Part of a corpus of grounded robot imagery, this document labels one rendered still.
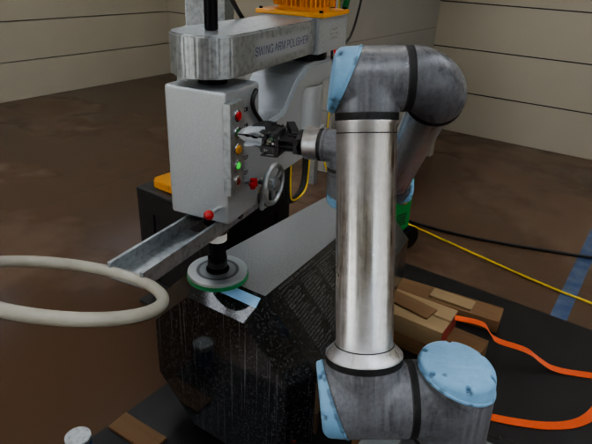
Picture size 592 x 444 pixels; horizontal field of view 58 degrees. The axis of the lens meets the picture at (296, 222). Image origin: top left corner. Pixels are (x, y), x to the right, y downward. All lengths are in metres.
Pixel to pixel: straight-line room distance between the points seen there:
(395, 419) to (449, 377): 0.13
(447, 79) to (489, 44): 5.87
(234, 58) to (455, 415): 1.08
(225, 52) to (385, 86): 0.72
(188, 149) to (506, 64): 5.48
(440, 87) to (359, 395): 0.57
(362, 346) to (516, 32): 5.96
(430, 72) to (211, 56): 0.76
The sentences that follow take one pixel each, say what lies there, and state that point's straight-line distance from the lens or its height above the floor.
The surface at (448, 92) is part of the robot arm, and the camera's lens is 1.00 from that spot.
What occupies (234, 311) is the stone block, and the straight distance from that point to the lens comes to 1.95.
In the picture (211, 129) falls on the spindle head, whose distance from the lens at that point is 1.63.
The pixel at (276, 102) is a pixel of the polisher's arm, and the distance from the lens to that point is 1.99.
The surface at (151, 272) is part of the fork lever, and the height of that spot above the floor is 1.09.
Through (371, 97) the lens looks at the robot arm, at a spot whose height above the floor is 1.66.
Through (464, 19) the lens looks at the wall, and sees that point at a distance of 6.94.
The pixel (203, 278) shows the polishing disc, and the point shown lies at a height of 0.86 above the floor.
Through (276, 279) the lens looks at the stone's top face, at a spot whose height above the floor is 0.80.
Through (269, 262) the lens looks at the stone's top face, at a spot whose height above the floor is 0.80.
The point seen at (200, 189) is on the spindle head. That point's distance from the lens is 1.72.
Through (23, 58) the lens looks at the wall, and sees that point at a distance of 8.32.
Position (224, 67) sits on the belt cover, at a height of 1.59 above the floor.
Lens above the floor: 1.87
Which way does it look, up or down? 26 degrees down
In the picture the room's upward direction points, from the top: 3 degrees clockwise
